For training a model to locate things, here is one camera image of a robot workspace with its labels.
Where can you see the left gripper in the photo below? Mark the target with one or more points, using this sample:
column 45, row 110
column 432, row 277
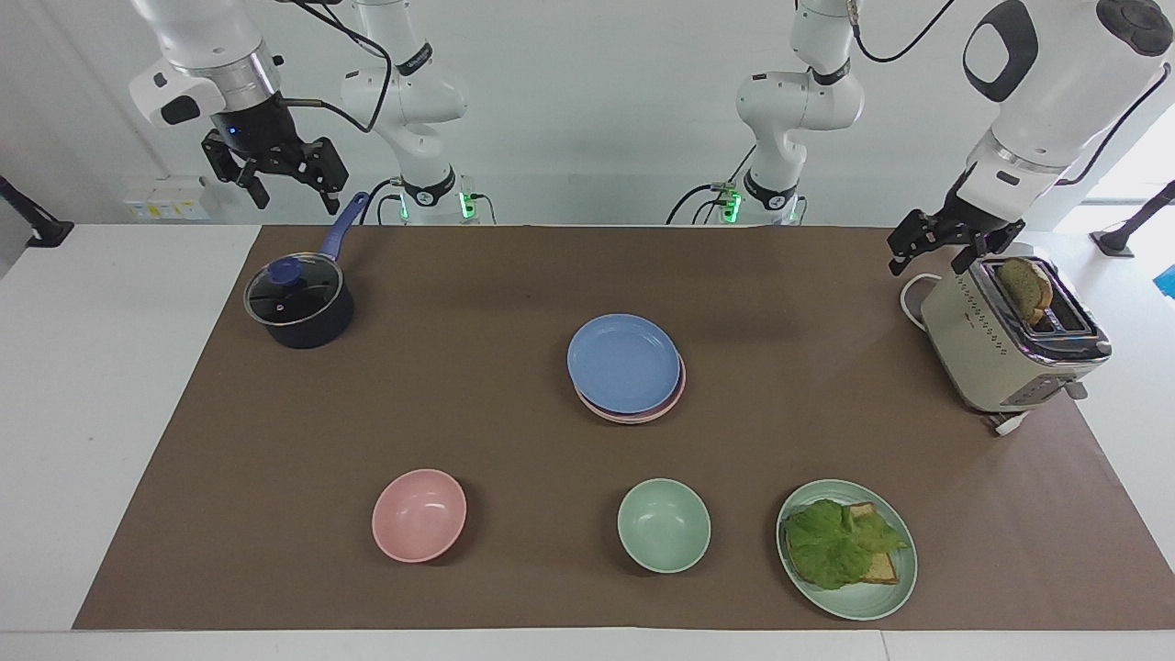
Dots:
column 978, row 225

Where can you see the blue plate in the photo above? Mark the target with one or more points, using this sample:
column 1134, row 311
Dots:
column 622, row 363

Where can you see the green lettuce leaf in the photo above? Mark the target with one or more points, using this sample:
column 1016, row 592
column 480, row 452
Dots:
column 831, row 546

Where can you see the silver toaster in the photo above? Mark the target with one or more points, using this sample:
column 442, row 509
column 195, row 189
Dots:
column 991, row 349

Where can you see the toast slice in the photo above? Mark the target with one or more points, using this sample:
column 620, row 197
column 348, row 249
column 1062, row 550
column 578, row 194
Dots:
column 883, row 567

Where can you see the pink bowl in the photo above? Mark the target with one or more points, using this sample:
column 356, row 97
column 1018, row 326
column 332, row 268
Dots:
column 419, row 514

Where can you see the beige plate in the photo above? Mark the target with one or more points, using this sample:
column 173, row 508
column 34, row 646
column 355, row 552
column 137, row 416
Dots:
column 643, row 421

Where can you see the pink plate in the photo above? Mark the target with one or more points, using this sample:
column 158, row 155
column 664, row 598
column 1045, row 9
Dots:
column 680, row 386

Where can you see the black stand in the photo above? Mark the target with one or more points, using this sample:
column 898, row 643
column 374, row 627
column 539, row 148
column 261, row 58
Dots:
column 27, row 220
column 1134, row 225

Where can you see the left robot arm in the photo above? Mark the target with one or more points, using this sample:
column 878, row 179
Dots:
column 799, row 101

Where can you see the white wall socket box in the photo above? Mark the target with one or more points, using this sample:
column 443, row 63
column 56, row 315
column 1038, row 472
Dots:
column 165, row 198

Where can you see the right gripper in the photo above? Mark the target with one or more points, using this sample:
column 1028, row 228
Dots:
column 257, row 133

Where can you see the brown bread slice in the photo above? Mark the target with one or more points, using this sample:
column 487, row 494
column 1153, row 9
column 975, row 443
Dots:
column 1023, row 286

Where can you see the dark blue saucepan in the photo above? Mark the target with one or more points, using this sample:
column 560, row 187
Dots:
column 317, row 317

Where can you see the green plate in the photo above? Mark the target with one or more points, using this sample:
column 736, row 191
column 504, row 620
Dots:
column 858, row 597

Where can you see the green bowl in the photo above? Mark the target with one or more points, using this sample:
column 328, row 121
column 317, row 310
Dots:
column 664, row 525

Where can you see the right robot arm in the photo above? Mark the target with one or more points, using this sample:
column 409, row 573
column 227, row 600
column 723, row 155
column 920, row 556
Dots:
column 408, row 92

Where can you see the glass lid with blue knob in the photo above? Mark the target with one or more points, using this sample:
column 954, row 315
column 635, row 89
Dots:
column 292, row 292

